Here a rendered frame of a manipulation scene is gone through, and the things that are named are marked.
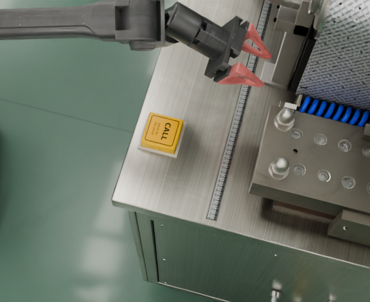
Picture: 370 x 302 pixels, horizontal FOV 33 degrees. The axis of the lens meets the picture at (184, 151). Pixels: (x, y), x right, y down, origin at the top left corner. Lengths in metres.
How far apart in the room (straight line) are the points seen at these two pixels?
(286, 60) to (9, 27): 0.53
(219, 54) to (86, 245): 1.20
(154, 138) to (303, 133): 0.30
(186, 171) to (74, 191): 1.01
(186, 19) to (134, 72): 1.34
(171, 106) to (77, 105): 1.07
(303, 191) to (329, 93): 0.19
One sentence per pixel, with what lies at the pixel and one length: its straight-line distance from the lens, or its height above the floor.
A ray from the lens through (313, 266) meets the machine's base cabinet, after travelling 1.32.
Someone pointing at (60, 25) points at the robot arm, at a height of 1.20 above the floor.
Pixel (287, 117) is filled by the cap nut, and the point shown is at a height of 1.07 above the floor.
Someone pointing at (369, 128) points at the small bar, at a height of 1.05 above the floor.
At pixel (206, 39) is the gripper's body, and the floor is 1.17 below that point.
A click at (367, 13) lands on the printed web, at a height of 1.29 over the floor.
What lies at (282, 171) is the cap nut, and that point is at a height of 1.06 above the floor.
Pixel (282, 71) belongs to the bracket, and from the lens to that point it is 1.29.
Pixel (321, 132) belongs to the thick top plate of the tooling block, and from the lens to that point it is 1.16.
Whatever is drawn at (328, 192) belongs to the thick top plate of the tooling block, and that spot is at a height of 1.03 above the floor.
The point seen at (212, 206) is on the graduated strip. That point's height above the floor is 0.90.
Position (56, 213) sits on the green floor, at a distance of 2.19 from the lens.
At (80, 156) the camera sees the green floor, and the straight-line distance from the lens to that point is 2.25.
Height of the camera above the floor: 2.06
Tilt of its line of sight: 68 degrees down
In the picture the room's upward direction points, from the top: 3 degrees clockwise
